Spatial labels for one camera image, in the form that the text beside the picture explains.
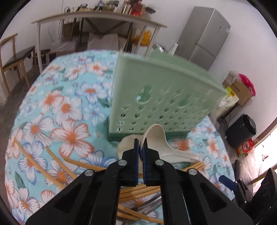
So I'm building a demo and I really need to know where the wooden chopstick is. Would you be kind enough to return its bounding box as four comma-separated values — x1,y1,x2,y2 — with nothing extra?
120,186,160,198
182,162,206,172
44,146,78,179
14,140,65,189
63,157,106,171
118,204,164,224

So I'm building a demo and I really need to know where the red snack package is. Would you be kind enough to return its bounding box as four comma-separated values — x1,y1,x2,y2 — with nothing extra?
236,138,254,157

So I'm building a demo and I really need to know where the metal utensil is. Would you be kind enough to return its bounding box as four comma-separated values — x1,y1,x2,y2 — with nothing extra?
132,193,162,215

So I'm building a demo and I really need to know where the black trash bin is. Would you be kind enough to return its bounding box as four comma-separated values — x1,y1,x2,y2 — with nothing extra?
225,114,256,148

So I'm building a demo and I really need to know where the floral blue tablecloth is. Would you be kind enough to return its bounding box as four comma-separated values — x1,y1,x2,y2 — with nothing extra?
4,49,236,225

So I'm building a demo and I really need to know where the pink plastic bag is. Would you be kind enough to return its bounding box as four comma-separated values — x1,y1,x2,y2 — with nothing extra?
239,74,256,97

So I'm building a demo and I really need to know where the cardboard box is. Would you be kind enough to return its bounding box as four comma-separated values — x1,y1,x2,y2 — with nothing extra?
222,71,252,106

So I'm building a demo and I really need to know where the green star-perforated utensil holder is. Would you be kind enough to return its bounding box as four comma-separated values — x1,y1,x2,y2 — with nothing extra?
107,51,226,141

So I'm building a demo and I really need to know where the silver refrigerator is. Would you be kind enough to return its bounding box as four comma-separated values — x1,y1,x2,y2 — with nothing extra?
175,7,231,70

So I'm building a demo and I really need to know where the wooden chair dark seat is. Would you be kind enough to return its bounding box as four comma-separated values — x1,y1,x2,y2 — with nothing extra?
1,33,38,95

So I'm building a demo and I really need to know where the yellow plastic bag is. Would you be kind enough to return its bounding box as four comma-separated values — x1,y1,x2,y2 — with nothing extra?
132,30,152,46

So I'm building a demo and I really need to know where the long wooden side table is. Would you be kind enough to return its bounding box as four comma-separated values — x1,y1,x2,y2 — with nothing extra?
31,10,168,74

